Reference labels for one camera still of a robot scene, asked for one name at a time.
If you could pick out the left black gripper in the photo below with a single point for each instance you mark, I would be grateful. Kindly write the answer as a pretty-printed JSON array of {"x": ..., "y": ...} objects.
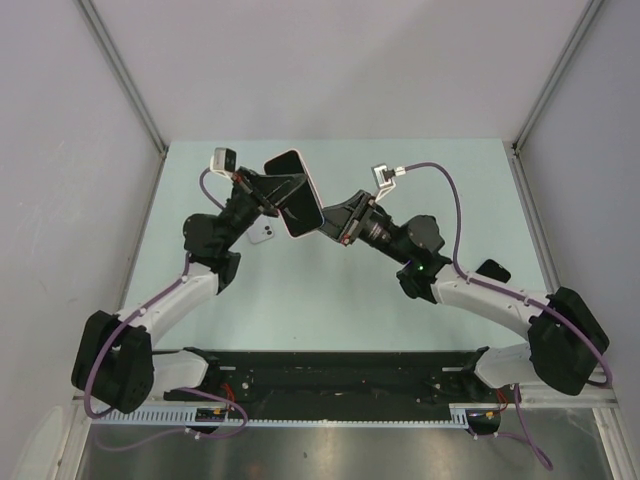
[{"x": 264, "y": 194}]

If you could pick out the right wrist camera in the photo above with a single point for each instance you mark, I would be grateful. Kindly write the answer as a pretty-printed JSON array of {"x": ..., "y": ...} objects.
[{"x": 385, "y": 179}]

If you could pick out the aluminium frame post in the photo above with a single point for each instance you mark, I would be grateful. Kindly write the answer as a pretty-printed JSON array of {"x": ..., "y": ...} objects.
[
  {"x": 577, "y": 37},
  {"x": 115, "y": 62}
]

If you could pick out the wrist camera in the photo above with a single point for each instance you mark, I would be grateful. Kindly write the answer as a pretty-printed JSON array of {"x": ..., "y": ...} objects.
[
  {"x": 223, "y": 162},
  {"x": 385, "y": 179}
]

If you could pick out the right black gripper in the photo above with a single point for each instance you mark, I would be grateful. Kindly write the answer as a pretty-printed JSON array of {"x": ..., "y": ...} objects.
[{"x": 354, "y": 210}]

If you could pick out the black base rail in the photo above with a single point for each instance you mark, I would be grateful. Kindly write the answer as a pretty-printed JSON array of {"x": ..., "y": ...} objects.
[{"x": 348, "y": 385}]

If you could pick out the left aluminium frame post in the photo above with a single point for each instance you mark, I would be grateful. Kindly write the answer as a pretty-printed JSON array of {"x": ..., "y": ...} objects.
[{"x": 115, "y": 62}]

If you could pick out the white slotted cable duct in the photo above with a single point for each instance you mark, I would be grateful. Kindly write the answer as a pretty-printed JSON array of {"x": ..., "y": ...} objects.
[{"x": 193, "y": 416}]

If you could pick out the lilac white phone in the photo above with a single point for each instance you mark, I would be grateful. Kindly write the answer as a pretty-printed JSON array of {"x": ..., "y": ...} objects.
[{"x": 260, "y": 231}]

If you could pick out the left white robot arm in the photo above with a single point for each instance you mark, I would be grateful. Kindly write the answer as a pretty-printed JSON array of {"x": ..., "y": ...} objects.
[{"x": 116, "y": 363}]

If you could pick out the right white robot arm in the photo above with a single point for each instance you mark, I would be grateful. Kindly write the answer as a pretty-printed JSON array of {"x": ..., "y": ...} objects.
[{"x": 562, "y": 341}]

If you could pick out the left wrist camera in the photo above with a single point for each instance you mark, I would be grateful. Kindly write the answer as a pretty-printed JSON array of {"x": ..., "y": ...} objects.
[{"x": 223, "y": 162}]

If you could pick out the right aluminium frame post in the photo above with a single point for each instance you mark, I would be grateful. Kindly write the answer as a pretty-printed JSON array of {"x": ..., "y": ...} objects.
[{"x": 577, "y": 37}]

